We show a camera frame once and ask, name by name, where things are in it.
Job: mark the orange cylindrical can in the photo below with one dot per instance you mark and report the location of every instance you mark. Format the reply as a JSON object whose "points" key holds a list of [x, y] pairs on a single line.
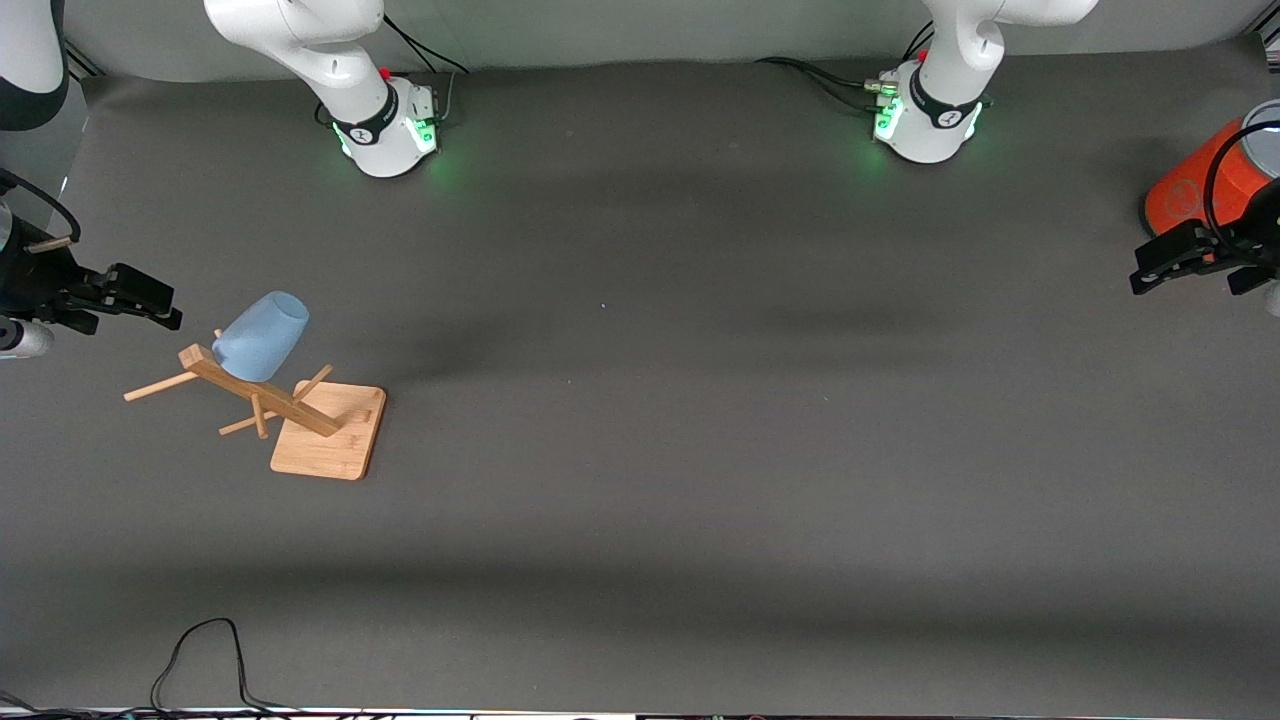
{"points": [[1180, 190]]}

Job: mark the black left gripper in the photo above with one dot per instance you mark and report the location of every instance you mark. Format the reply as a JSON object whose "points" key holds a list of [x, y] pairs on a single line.
{"points": [[1256, 237]]}

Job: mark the light blue plastic cup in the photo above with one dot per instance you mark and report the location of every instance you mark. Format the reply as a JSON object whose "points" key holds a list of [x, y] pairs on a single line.
{"points": [[260, 335]]}

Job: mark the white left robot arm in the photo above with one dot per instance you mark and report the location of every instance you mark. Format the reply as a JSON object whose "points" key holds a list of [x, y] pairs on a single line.
{"points": [[945, 100]]}

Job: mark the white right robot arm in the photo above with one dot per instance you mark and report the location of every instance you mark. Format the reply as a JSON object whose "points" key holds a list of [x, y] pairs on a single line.
{"points": [[340, 60]]}

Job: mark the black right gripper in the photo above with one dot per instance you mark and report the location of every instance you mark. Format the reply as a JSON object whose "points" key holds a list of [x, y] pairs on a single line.
{"points": [[30, 277]]}

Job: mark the dark gray table mat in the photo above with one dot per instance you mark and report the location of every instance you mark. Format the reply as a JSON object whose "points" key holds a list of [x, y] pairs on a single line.
{"points": [[640, 500]]}

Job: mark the tan tape strip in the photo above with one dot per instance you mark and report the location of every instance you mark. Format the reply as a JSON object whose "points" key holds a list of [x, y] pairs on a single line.
{"points": [[50, 245]]}

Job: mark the wooden cup rack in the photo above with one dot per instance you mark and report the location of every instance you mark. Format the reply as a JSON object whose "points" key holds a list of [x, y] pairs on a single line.
{"points": [[330, 440]]}

